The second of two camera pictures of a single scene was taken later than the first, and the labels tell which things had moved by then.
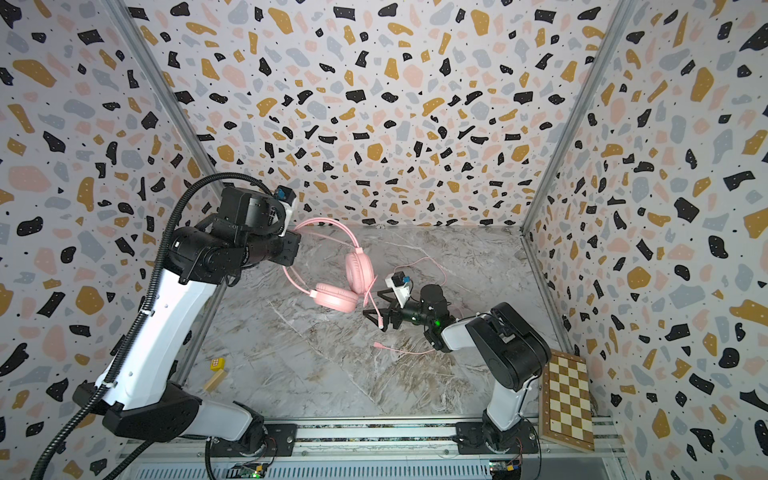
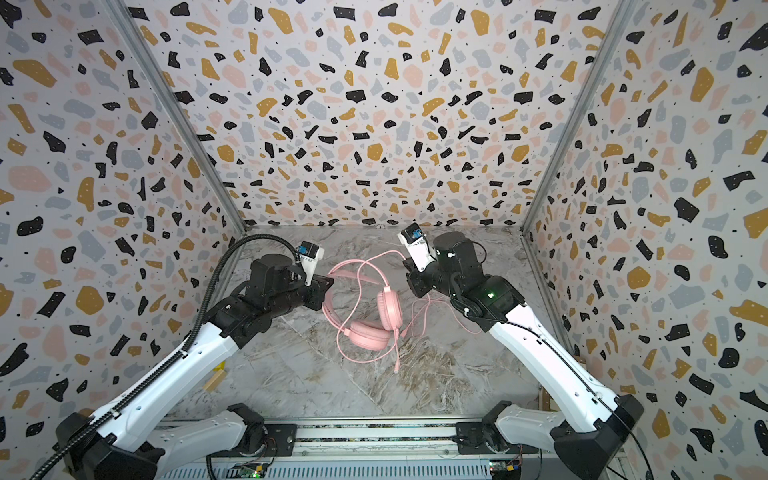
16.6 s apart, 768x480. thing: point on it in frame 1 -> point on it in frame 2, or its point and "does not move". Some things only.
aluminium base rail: [364, 439] does not move
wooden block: [215, 380] does not move
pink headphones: [359, 274] -> [367, 335]
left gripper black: [294, 246] -> [319, 285]
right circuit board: [505, 469] does not move
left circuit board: [253, 470] does not move
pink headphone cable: [380, 319] -> [350, 307]
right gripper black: [395, 315] -> [417, 279]
